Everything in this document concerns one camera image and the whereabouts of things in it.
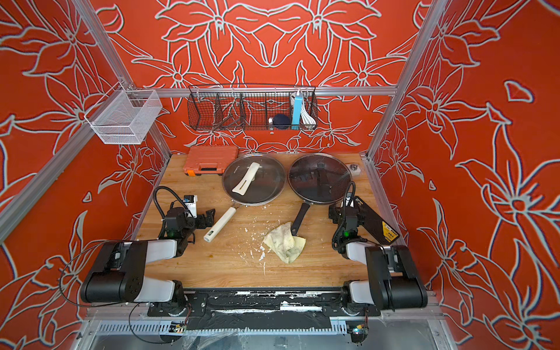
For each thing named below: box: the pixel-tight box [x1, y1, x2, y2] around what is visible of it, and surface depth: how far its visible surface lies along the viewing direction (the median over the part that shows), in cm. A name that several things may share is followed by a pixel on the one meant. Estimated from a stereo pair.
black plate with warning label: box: [354, 195, 401, 245], surface depth 91 cm
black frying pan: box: [287, 153, 353, 236], surface depth 100 cm
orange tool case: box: [183, 145, 240, 177], surface depth 113 cm
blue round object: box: [272, 113, 292, 130], surface depth 97 cm
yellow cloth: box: [262, 221, 307, 264], surface depth 83 cm
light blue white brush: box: [290, 88, 317, 130], surface depth 92 cm
